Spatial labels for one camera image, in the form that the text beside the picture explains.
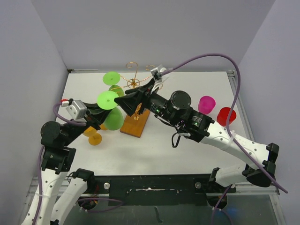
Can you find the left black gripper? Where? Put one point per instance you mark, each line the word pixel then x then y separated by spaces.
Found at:
pixel 93 108

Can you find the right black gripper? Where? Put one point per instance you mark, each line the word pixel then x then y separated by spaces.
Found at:
pixel 133 97

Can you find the green wine glass front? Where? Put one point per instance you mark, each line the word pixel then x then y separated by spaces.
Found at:
pixel 106 100

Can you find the green wine glass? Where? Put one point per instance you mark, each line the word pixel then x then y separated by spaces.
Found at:
pixel 112 79
pixel 106 100

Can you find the magenta wine glass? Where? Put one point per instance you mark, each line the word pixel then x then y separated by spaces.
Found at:
pixel 206 104

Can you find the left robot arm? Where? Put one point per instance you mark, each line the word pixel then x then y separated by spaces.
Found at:
pixel 48 207

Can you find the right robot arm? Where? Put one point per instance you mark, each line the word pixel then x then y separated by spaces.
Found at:
pixel 259 168

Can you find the orange wine glass rear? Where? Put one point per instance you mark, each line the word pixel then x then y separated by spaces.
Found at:
pixel 103 127

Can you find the orange wine glass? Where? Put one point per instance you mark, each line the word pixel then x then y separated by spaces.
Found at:
pixel 94 138
pixel 103 127

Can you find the orange wine glass front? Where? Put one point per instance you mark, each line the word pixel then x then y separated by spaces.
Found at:
pixel 94 138

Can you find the red wine glass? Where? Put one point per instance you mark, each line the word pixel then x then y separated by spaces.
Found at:
pixel 223 114

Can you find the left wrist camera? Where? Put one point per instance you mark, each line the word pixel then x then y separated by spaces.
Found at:
pixel 76 108

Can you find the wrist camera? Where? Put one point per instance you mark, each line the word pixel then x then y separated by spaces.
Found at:
pixel 159 74
pixel 76 108

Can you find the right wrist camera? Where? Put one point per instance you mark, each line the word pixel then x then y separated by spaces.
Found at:
pixel 159 74

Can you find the gold wire wine glass rack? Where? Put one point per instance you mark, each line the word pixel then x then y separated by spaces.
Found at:
pixel 134 125

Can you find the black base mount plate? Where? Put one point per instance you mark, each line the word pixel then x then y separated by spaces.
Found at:
pixel 157 190

